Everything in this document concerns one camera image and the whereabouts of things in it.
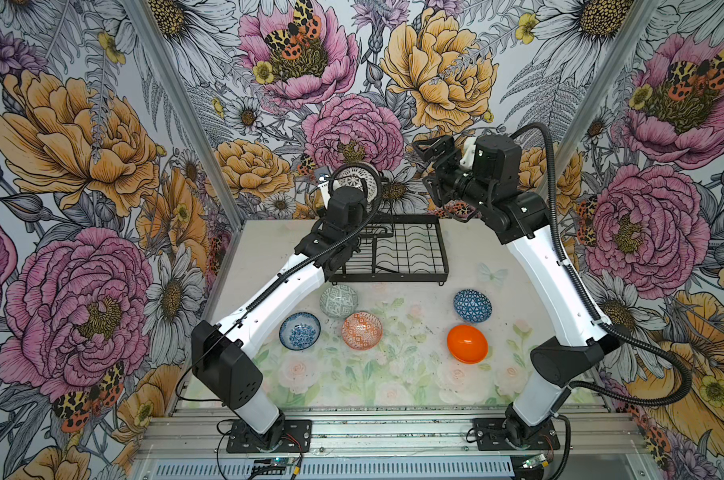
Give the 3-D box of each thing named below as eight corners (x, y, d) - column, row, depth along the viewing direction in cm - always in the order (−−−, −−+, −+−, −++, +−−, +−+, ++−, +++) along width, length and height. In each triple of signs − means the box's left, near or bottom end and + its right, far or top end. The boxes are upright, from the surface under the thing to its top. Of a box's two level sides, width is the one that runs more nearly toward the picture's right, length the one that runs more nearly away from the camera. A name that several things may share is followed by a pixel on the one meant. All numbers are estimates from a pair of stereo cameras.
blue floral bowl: (281, 351, 90) (276, 344, 86) (287, 320, 96) (283, 312, 92) (319, 352, 90) (316, 344, 86) (322, 320, 97) (320, 312, 92)
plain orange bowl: (449, 365, 87) (453, 359, 83) (444, 332, 93) (447, 325, 90) (486, 365, 87) (491, 359, 83) (478, 332, 93) (483, 325, 90)
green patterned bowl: (320, 317, 97) (318, 310, 94) (323, 292, 103) (321, 284, 100) (357, 317, 97) (356, 310, 94) (357, 292, 103) (357, 284, 100)
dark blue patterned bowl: (456, 322, 95) (459, 316, 92) (451, 295, 101) (454, 289, 98) (491, 322, 95) (495, 316, 92) (483, 295, 101) (487, 289, 98)
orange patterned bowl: (338, 335, 93) (337, 329, 90) (360, 312, 99) (359, 305, 95) (365, 358, 89) (365, 352, 85) (387, 332, 94) (387, 325, 91)
